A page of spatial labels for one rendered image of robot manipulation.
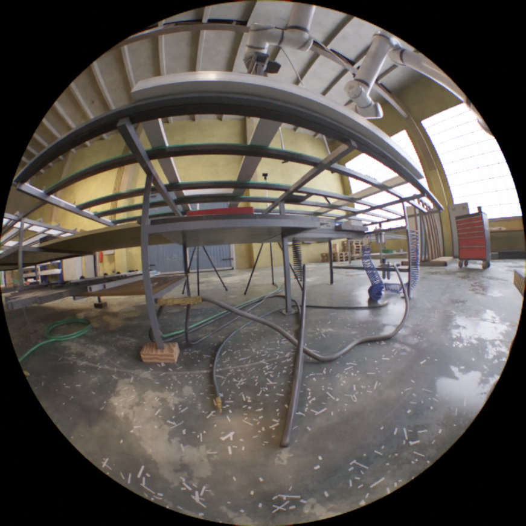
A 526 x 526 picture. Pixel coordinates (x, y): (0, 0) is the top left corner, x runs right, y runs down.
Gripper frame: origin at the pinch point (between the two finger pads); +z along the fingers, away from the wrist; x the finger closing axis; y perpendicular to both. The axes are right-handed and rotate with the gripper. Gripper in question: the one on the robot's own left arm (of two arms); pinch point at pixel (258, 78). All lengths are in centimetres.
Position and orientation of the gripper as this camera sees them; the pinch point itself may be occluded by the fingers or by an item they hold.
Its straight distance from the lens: 62.2
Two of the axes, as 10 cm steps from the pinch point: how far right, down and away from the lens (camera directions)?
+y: -9.5, 0.8, -2.9
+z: 0.7, 10.0, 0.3
